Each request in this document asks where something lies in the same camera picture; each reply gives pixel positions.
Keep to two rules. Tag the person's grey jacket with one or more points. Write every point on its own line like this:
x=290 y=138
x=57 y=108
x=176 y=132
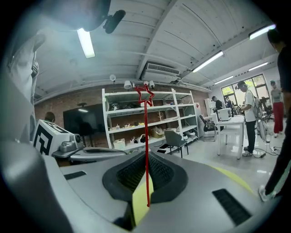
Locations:
x=20 y=91

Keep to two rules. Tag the head-worn black camera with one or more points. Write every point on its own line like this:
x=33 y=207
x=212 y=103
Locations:
x=114 y=20

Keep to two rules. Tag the white shelf unit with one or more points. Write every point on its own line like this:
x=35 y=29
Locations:
x=127 y=111

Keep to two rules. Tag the black office chair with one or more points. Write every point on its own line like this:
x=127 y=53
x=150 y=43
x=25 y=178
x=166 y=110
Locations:
x=208 y=126

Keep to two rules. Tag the white floor fan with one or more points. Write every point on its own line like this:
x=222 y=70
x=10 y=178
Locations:
x=263 y=129

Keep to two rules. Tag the white spot lamp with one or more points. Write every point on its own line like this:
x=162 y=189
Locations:
x=112 y=77
x=152 y=84
x=127 y=84

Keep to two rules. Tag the white box appliance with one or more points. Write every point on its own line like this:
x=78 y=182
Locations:
x=224 y=114

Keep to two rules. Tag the black wall screen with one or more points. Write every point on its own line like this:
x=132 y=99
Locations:
x=84 y=120

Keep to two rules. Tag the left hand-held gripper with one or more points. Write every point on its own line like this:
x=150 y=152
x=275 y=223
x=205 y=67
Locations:
x=45 y=136

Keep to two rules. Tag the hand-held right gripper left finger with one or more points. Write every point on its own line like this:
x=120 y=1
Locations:
x=91 y=182

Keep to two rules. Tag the grey chair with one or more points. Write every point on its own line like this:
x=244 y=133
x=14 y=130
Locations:
x=172 y=137

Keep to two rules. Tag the white table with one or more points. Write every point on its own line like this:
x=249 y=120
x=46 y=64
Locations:
x=232 y=119

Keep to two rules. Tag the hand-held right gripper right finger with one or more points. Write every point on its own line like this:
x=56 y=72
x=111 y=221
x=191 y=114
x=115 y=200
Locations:
x=193 y=200

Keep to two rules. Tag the window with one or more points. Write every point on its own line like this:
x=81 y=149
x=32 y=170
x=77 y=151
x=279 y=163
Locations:
x=259 y=84

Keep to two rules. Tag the red star stick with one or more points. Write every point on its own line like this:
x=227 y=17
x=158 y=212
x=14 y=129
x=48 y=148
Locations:
x=146 y=136

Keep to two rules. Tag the ceiling air conditioner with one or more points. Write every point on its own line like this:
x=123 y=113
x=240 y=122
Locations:
x=159 y=74

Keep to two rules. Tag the ceiling tube lamp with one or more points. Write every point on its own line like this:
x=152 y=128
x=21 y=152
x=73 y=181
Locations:
x=208 y=61
x=261 y=31
x=86 y=43
x=258 y=66
x=224 y=79

